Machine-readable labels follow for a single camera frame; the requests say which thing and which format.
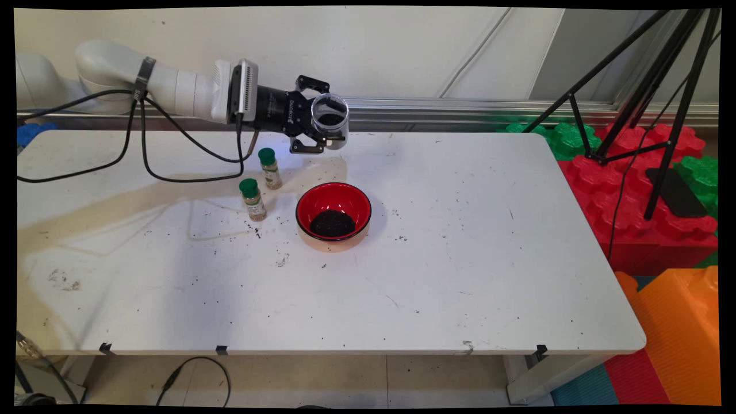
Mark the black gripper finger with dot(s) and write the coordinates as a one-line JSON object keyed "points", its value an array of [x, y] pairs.
{"points": [[313, 85], [307, 146]]}

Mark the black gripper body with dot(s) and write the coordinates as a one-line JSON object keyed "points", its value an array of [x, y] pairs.
{"points": [[282, 112]]}

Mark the clear jar with black seeds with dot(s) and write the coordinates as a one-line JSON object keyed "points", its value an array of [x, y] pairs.
{"points": [[330, 123]]}

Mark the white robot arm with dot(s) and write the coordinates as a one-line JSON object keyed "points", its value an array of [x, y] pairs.
{"points": [[172, 86]]}

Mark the green-capped spice bottle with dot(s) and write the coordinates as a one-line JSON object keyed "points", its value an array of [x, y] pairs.
{"points": [[253, 201], [270, 169]]}

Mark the red and black bowl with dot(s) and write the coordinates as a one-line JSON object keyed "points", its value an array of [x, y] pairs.
{"points": [[333, 198]]}

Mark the black seeds pile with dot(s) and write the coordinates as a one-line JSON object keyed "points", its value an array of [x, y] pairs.
{"points": [[332, 224]]}

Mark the blue foam block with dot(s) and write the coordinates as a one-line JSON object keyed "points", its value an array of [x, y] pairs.
{"points": [[34, 133]]}

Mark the green foam block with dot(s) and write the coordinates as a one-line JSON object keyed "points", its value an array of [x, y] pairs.
{"points": [[569, 141], [704, 178]]}

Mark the white table leg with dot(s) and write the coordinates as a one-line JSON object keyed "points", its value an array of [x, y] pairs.
{"points": [[72, 374], [540, 379]]}

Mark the large red foam block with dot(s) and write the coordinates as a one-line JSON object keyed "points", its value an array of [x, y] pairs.
{"points": [[650, 247]]}

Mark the teal floor mat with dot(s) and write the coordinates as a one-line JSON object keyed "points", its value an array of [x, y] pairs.
{"points": [[581, 388]]}

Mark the black tripod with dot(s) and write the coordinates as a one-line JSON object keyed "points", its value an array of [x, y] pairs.
{"points": [[682, 115]]}

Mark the red floor mat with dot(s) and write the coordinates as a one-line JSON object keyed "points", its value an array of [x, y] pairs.
{"points": [[635, 379]]}

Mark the orange foam block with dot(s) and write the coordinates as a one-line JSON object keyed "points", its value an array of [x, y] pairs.
{"points": [[678, 333]]}

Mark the white silver wrist camera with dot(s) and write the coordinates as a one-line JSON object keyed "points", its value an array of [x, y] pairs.
{"points": [[247, 86]]}

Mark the metal wall rail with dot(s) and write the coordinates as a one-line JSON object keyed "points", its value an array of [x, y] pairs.
{"points": [[460, 109]]}

